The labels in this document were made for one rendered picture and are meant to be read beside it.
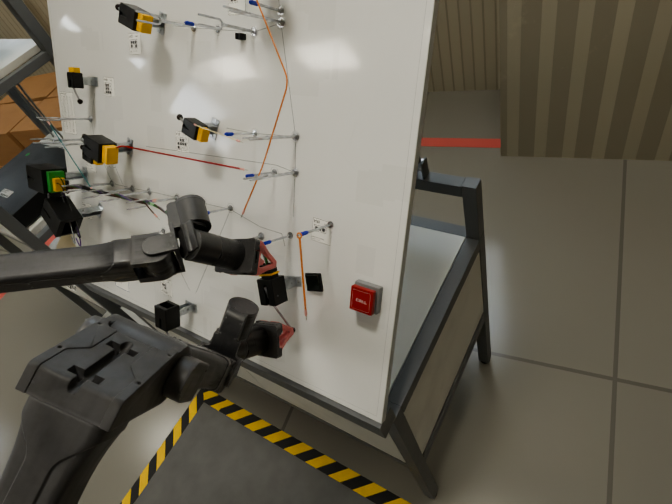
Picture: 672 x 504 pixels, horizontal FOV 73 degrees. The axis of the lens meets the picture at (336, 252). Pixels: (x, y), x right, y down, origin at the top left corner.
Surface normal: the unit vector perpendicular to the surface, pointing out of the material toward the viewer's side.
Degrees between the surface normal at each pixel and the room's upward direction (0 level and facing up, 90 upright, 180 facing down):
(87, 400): 37
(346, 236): 54
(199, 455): 0
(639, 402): 0
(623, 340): 0
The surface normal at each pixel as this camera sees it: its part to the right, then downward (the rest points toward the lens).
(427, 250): -0.27, -0.62
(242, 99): -0.55, 0.23
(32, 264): 0.14, -0.47
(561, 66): -0.36, 0.77
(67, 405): 0.02, -0.13
